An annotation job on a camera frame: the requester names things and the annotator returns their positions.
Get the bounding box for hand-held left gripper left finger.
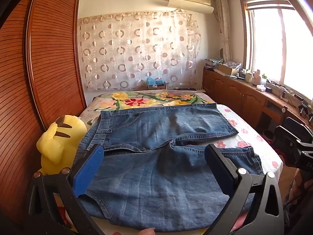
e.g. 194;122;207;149
24;144;105;235

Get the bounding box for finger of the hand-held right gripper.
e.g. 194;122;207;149
276;125;304;150

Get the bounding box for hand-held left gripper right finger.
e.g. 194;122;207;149
202;144;285;235

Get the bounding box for blue denim pants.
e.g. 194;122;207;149
78;104;266;233

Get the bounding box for person's right forearm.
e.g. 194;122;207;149
285;168;307;226

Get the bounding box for black chair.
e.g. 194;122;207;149
273;117;313;165

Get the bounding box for yellow plush toy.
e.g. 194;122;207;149
36;115;87;175

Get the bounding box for long wooden cabinet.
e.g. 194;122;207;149
202;67;313;137

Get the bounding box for floral blanket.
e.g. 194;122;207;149
92;90;217;109

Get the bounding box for cardboard box with floral cloth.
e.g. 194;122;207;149
218;62;242;75

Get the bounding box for wooden louvered wardrobe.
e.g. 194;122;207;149
0;0;87;226

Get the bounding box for cream patterned window curtain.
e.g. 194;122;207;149
215;0;231;61

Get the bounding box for circle-patterned sheer curtain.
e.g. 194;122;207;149
78;11;202;91

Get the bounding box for cream wall air conditioner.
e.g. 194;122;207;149
167;0;214;14

